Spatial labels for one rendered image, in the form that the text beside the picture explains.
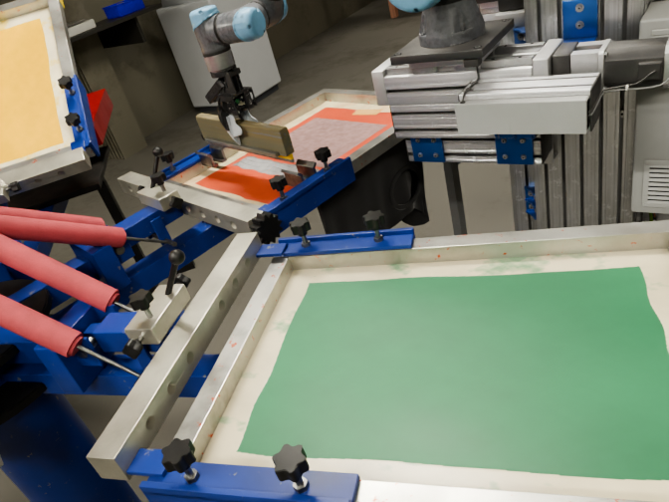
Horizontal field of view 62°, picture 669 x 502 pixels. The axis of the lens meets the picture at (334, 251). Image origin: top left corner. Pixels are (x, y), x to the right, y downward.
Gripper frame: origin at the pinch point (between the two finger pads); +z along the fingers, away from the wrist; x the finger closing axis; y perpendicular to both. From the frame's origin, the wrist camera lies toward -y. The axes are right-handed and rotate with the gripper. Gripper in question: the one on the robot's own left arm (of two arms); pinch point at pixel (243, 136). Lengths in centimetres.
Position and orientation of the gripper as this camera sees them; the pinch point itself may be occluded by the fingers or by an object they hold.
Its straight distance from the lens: 166.0
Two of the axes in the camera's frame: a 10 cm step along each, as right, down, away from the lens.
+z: 2.4, 8.2, 5.2
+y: 7.0, 2.3, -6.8
